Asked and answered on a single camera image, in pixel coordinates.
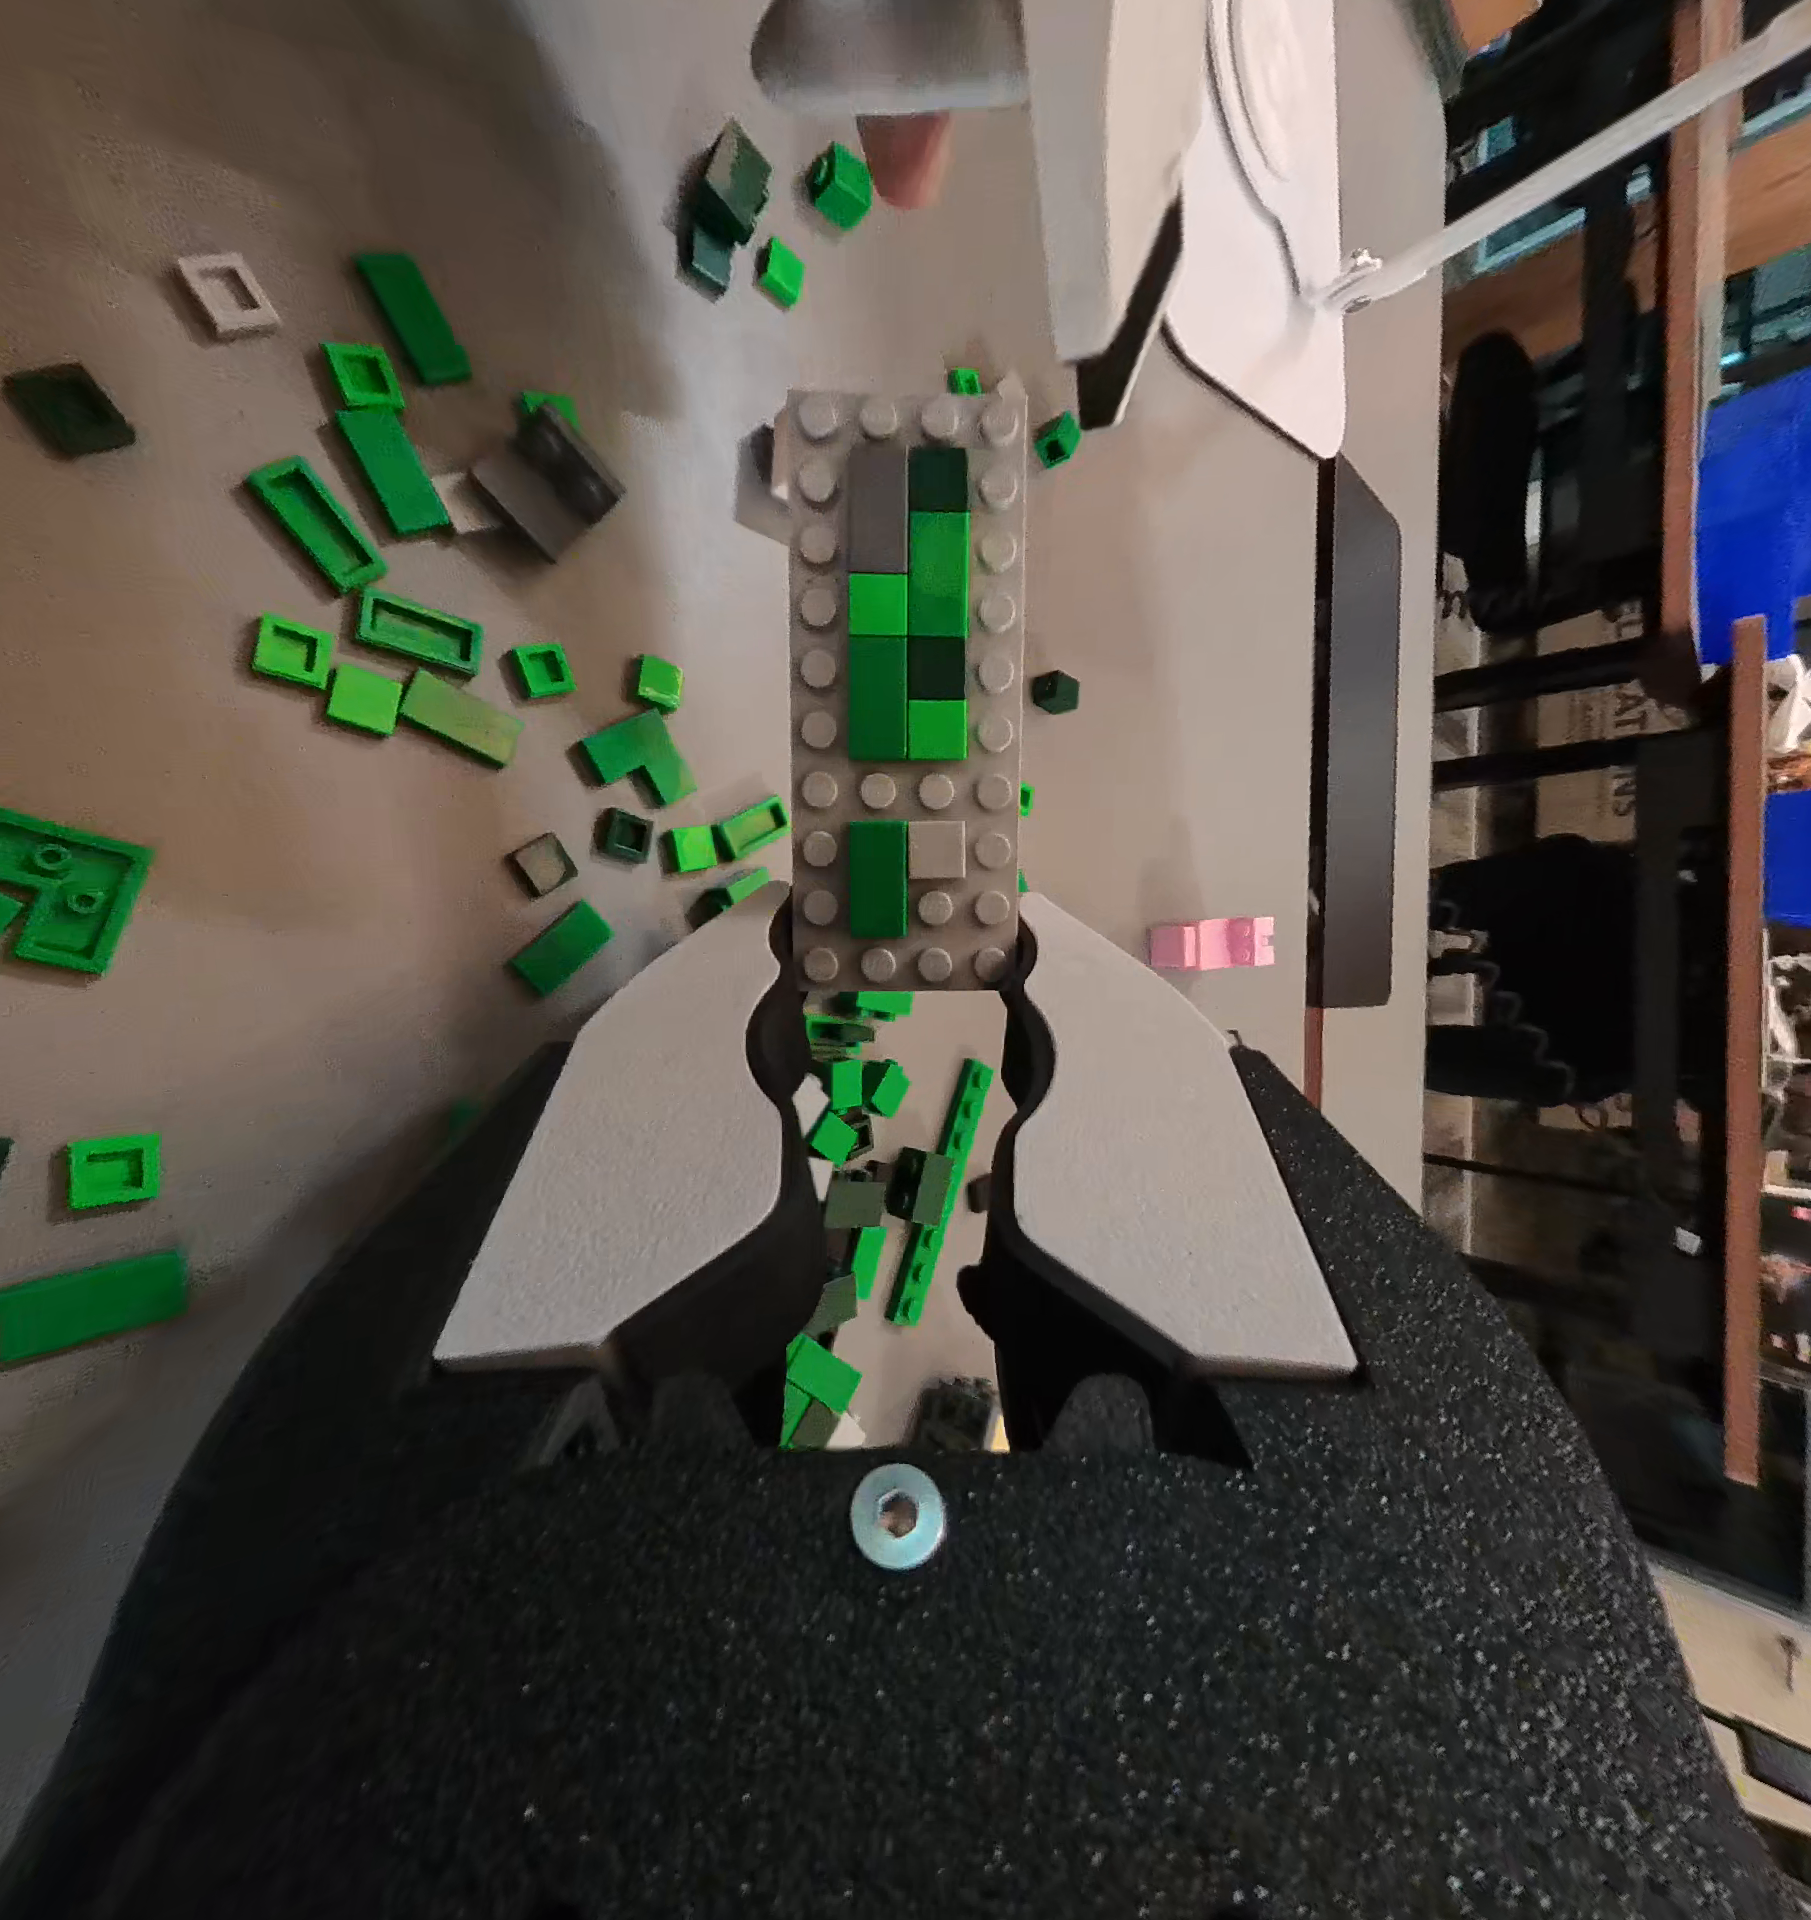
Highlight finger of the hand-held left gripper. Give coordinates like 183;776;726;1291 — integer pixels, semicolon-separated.
1022;0;1210;432

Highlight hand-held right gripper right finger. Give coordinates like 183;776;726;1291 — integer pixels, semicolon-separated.
966;891;1359;1429

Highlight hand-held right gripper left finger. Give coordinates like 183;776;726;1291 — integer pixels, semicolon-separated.
431;882;833;1429

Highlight grey brick plate green tiles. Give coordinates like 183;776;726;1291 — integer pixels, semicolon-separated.
784;383;1034;995

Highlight wooden desk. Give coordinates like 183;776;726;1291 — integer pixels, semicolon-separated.
1721;616;1770;1488
1663;0;1750;707

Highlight grey desk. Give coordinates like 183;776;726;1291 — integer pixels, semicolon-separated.
0;0;1453;1894

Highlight person's left hand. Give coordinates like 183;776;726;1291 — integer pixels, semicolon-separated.
860;111;951;214

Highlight white book stand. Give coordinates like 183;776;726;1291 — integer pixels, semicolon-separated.
1161;0;1811;455

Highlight long green brick plate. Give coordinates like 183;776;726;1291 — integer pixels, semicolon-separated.
885;1057;996;1326

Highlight pink brick pig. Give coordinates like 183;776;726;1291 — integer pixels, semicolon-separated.
1148;914;1276;974

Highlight dark grey brick plate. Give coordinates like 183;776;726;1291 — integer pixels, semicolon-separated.
470;405;625;560

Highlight dark brick set box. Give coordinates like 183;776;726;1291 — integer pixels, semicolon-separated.
1756;1191;1811;1392

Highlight pile of loose green bricks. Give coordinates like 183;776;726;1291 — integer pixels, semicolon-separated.
0;119;1087;1449

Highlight green corner plate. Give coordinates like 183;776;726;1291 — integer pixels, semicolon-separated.
0;800;153;978

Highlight white flat tile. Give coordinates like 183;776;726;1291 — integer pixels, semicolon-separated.
177;252;279;338

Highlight stacked blue bins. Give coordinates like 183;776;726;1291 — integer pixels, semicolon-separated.
1692;352;1811;672

